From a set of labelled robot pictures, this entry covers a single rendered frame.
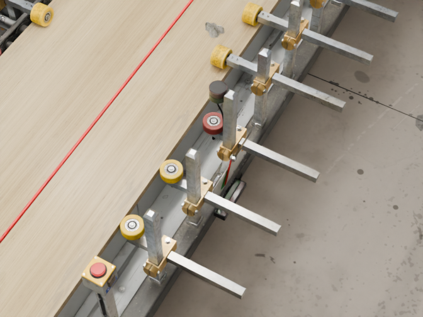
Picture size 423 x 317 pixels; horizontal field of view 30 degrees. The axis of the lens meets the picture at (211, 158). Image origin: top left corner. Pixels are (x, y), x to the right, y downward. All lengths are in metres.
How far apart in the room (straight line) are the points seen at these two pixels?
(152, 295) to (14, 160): 0.67
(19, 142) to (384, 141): 1.88
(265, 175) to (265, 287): 0.58
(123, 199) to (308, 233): 1.22
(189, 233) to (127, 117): 0.47
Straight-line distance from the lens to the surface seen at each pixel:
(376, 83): 4.18
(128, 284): 2.82
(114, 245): 2.81
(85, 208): 2.65
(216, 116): 2.83
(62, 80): 2.98
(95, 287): 2.19
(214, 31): 3.07
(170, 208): 2.95
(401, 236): 3.70
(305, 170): 2.77
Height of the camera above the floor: 3.16
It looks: 56 degrees down
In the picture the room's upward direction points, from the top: straight up
